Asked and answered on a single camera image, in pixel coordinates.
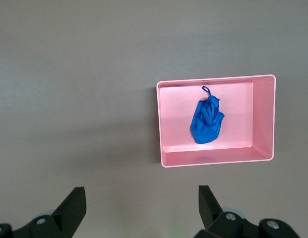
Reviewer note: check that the brown table cover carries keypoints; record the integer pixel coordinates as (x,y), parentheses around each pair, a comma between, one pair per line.
(69,74)

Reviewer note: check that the pink plastic bin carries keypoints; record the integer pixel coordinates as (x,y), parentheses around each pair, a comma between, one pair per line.
(264,111)

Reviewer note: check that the blue cloth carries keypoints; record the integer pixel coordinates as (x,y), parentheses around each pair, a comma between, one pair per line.
(205,126)

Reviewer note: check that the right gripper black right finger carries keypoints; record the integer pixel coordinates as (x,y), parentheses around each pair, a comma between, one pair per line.
(210,213)

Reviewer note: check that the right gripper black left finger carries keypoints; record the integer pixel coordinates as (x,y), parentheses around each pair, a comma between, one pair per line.
(67,215)

